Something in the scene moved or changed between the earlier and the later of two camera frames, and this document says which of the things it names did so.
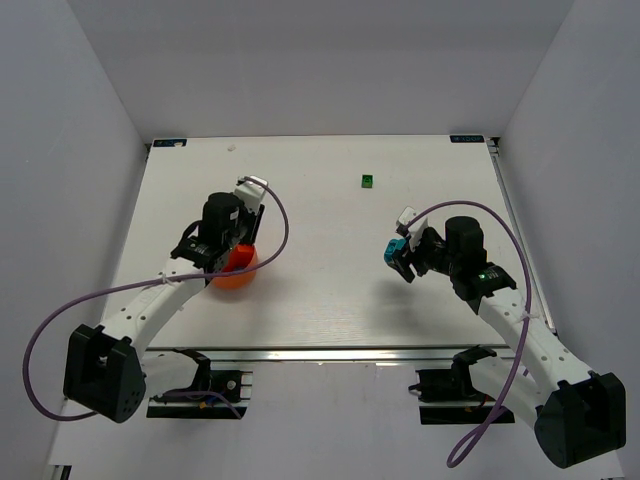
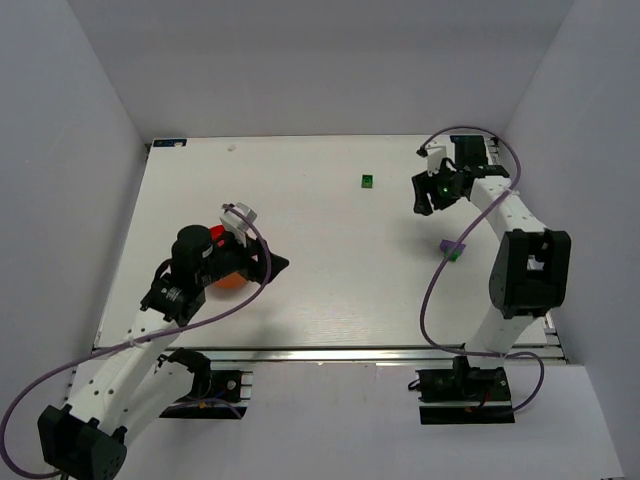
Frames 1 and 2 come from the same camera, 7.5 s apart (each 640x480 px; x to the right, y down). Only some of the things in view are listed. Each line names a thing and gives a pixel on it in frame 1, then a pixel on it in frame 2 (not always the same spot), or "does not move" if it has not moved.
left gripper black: [255, 225] → [255, 262]
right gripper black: [413, 259] → [427, 190]
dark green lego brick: [367, 181] does not move
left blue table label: [169, 142] does not move
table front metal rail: [322, 355] does not move
